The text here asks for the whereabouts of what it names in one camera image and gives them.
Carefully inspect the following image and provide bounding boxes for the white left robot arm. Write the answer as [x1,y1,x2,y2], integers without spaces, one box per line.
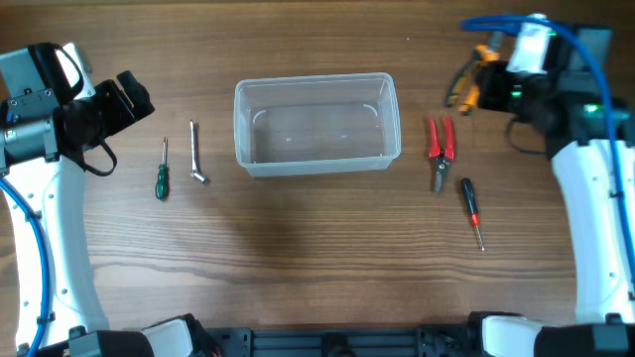
[1,43,223,356]

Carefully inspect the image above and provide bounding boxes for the silver socket wrench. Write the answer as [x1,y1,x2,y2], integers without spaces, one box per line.
[190,120,208,184]

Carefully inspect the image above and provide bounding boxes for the left blue cable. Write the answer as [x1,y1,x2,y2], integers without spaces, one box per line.
[0,177,54,357]

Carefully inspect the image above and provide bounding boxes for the black red screwdriver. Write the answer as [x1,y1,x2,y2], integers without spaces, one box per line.
[460,178,485,251]

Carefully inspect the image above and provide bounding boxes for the black aluminium frame rail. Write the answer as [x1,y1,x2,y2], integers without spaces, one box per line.
[207,324,479,357]

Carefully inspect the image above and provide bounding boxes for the red handled cutters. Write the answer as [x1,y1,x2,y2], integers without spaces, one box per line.
[429,116,455,194]

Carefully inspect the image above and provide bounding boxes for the clear plastic container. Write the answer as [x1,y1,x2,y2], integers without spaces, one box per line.
[233,72,402,178]

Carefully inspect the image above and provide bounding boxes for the orange black pliers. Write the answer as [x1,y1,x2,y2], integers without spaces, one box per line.
[444,44,500,116]

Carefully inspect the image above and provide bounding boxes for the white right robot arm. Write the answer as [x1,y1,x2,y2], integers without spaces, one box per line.
[463,16,634,356]

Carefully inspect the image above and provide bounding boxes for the green handled screwdriver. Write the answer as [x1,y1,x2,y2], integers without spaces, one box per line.
[155,137,169,200]

